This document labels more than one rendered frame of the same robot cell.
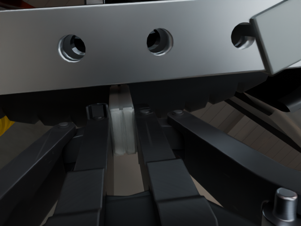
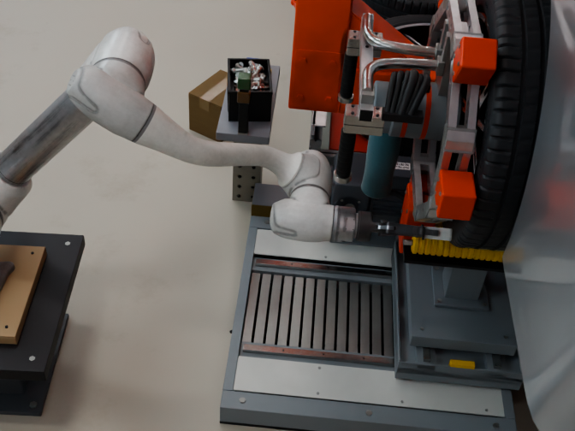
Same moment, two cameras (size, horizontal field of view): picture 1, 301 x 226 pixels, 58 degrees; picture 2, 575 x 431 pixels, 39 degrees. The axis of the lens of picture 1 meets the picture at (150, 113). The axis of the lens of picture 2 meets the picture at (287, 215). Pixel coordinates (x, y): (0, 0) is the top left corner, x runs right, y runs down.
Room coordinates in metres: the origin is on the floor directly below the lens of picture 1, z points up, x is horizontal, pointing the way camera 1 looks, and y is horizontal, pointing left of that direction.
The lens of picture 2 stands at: (0.29, -1.50, 1.99)
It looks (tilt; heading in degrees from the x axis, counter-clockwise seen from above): 42 degrees down; 108
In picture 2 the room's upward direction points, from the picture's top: 5 degrees clockwise
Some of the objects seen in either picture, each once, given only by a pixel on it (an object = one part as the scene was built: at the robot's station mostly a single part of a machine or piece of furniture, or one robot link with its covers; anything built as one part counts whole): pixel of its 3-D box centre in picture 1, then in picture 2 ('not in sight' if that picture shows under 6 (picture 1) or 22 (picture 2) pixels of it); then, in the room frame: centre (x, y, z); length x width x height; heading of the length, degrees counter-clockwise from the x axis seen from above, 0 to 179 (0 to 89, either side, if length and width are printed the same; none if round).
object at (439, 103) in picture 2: not in sight; (413, 109); (0.05, 0.19, 0.85); 0.21 x 0.14 x 0.14; 17
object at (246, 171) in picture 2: not in sight; (248, 148); (-0.57, 0.64, 0.21); 0.10 x 0.10 x 0.42; 17
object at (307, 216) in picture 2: not in sight; (301, 216); (-0.14, -0.07, 0.64); 0.16 x 0.13 x 0.11; 17
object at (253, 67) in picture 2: not in sight; (249, 87); (-0.55, 0.57, 0.51); 0.20 x 0.14 x 0.13; 115
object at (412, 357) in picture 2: not in sight; (453, 309); (0.28, 0.26, 0.13); 0.50 x 0.36 x 0.10; 107
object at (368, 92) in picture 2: not in sight; (406, 66); (0.03, 0.08, 1.03); 0.19 x 0.18 x 0.11; 17
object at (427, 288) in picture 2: not in sight; (465, 267); (0.28, 0.26, 0.32); 0.40 x 0.30 x 0.28; 107
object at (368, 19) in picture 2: not in sight; (403, 23); (-0.03, 0.27, 1.03); 0.19 x 0.18 x 0.11; 17
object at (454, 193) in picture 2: not in sight; (454, 194); (0.21, -0.09, 0.85); 0.09 x 0.08 x 0.07; 107
